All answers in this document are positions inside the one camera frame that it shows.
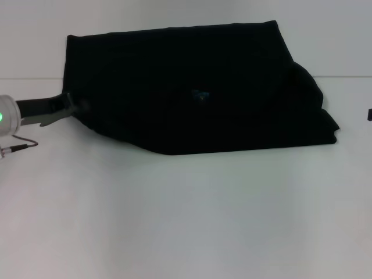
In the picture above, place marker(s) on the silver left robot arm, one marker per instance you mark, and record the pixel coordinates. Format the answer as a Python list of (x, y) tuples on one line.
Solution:
[(7, 116)]

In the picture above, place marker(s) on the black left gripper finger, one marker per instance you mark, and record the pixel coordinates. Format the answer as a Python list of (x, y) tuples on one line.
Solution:
[(82, 104)]

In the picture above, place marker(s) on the black shirt with FREE print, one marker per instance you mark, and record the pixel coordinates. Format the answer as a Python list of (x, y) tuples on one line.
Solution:
[(189, 87)]

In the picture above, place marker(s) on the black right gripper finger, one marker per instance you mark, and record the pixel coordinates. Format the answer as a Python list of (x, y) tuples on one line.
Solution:
[(370, 114)]

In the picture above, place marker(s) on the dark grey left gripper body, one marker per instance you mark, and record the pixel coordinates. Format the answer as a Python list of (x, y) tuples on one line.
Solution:
[(43, 107)]

